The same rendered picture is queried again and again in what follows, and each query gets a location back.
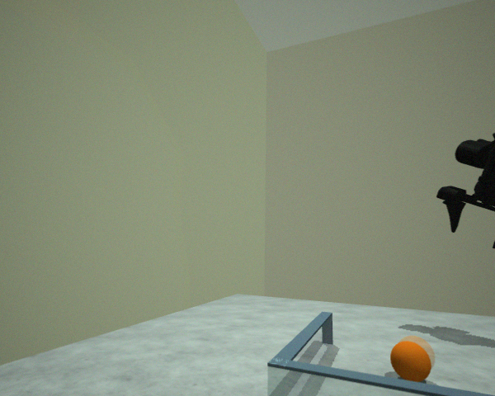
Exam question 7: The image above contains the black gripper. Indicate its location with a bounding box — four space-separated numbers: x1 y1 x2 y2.
436 171 495 233

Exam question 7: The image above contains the blue-grey l-shaped wall trim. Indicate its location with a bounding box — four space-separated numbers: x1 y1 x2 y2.
267 312 495 396

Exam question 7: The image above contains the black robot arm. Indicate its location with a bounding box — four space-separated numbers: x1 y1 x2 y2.
455 139 495 174

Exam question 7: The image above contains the clear l-shaped low wall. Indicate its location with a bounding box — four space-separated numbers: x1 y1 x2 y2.
267 315 425 396

